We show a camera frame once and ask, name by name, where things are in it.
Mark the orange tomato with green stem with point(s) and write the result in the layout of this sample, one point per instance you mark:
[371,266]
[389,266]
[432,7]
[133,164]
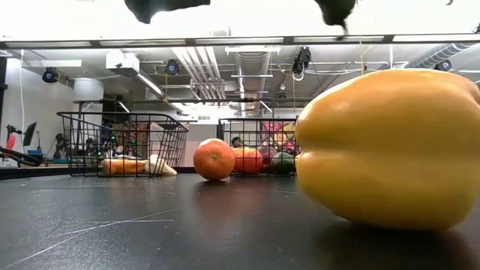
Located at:
[248,161]

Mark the black background monitor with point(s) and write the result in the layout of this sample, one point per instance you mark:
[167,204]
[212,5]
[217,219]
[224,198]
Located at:
[30,133]

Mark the round orange fruit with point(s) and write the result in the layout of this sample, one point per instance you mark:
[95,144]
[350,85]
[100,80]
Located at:
[214,159]

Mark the person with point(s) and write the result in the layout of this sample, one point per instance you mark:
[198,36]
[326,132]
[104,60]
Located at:
[237,141]

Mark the orange carrot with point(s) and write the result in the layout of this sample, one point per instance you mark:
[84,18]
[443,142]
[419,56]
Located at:
[122,167]

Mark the white garlic bulb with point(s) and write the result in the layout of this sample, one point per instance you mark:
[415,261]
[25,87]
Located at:
[159,167]

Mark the green avocado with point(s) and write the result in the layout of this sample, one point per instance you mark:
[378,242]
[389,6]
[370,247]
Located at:
[283,164]

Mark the plain white round column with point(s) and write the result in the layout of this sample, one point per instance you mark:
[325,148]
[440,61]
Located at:
[88,92]

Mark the silver spiral ceiling duct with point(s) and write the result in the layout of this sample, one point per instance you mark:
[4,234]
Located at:
[435,54]

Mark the black table mat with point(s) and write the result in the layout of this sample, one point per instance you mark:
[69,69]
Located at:
[150,232]

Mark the black ceiling spotlight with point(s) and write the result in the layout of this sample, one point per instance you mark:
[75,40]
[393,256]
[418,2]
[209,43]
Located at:
[50,75]
[444,65]
[172,66]

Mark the yellow bell pepper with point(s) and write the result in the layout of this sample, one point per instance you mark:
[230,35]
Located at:
[390,150]

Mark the white ceiling box unit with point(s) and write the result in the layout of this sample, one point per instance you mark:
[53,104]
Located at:
[122,62]

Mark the red black device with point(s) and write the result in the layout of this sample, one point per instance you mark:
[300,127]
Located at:
[12,140]

